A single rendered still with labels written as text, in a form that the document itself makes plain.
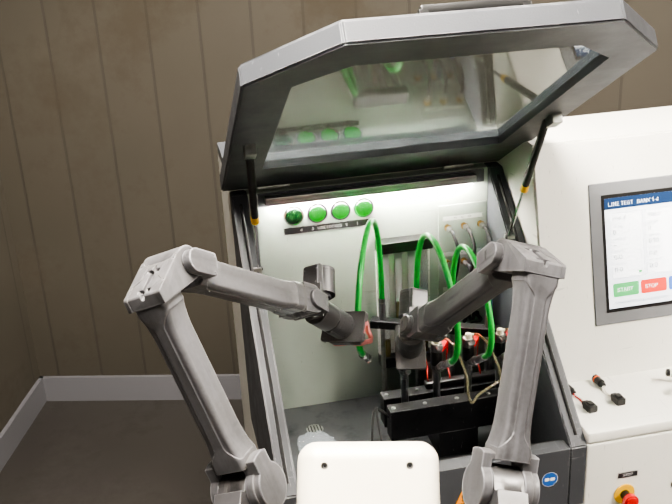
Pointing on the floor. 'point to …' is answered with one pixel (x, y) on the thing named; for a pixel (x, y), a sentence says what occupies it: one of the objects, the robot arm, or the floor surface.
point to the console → (556, 184)
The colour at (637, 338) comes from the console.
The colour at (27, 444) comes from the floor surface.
